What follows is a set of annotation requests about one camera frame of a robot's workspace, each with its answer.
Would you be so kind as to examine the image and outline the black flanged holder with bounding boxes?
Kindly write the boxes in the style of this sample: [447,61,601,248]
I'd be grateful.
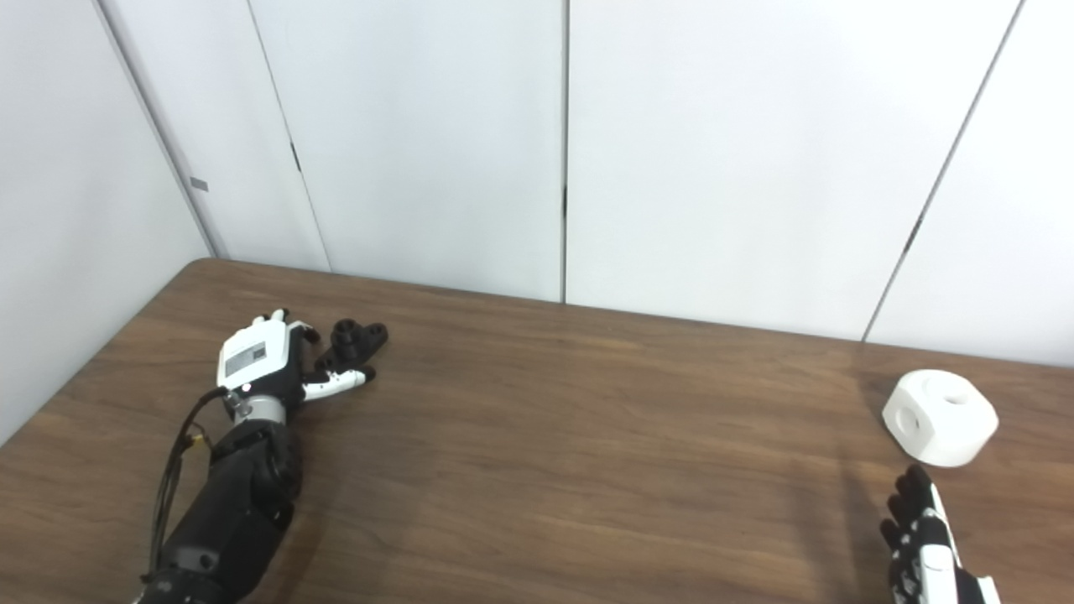
[314,320,389,374]

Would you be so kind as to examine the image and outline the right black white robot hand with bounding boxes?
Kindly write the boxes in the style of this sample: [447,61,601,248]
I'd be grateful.
[879,466,1001,604]

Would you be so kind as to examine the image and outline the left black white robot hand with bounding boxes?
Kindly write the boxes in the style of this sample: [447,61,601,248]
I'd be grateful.
[216,309,376,404]

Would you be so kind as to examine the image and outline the round white plastic piece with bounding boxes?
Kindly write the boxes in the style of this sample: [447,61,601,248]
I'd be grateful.
[882,369,999,468]

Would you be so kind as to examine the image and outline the left arm yellow-plug thin wire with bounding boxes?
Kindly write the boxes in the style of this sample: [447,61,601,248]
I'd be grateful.
[164,424,209,521]

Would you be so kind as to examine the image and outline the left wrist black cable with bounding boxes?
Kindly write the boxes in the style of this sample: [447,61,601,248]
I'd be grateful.
[147,388,232,584]

